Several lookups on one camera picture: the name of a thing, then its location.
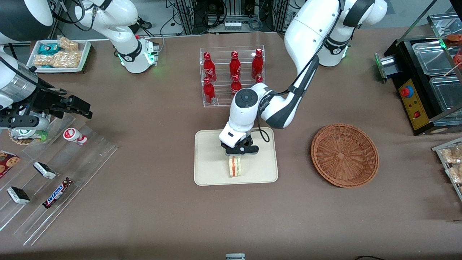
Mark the white power strip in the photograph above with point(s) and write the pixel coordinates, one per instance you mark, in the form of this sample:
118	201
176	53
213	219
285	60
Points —
232	25

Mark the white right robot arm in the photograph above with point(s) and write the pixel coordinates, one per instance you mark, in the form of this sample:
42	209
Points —
122	18

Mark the triangular sandwich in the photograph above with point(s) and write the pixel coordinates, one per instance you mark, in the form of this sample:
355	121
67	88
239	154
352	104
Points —
235	168

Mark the green white cup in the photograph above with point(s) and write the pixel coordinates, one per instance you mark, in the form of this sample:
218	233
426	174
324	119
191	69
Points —
27	134

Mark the red sausage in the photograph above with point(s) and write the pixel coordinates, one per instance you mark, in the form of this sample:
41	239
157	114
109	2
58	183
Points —
455	37

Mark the teal snack packet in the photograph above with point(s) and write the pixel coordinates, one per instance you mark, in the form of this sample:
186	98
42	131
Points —
48	48

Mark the clear acrylic stepped display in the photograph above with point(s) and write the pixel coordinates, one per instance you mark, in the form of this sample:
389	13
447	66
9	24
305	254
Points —
90	159

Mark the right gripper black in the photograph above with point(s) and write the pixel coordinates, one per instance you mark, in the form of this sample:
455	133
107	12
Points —
43	101

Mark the white square snack dish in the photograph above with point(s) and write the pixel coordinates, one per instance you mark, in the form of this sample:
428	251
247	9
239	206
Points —
85	54

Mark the metal equipment rack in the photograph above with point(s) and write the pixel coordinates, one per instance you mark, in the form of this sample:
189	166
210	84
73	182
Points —
187	16

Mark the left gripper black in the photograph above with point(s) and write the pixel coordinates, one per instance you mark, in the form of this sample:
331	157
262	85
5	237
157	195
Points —
247	140

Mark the brown wicker basket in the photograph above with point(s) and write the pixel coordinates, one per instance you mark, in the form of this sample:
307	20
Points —
344	155

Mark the red cookie package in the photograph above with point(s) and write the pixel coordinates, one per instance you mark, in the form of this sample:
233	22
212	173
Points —
7	162

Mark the clear acrylic bottle rack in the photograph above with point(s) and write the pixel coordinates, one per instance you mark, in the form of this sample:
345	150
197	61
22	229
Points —
221	72

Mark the grey snack tray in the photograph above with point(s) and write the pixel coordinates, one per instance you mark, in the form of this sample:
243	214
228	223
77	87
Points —
438	148

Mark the small rice cracker packet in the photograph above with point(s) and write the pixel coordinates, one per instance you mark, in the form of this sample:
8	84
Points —
68	44

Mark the black food warmer appliance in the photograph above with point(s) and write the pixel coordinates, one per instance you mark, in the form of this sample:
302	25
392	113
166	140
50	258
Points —
415	108

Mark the brown snickers bar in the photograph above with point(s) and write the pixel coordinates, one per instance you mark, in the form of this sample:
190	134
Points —
57	193

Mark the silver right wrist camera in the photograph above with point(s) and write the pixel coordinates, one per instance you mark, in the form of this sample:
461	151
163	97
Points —
21	122

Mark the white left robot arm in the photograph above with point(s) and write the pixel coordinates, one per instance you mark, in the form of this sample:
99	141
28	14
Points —
306	32

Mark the white grey device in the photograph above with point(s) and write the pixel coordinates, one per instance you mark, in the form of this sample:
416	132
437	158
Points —
235	256

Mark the beige plastic tray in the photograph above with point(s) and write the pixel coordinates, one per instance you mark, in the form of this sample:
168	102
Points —
209	162

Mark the clear food warmer pan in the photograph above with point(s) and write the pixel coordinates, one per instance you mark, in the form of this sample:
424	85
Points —
431	57
447	94

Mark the clear bagged pastry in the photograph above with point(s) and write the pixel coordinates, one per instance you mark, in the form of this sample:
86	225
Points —
455	174
451	155

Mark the white red yogurt bottle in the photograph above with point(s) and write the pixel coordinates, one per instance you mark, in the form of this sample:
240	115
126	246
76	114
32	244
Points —
74	136

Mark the red cola bottle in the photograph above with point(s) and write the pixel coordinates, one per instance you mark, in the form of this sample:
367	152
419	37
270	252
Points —
257	65
209	68
208	92
235	66
234	85
259	79

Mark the large rice cracker packet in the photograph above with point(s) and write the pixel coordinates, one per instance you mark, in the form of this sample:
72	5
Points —
61	59

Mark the black white chocolate bar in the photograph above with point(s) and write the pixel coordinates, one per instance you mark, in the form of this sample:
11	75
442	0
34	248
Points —
44	170
18	195

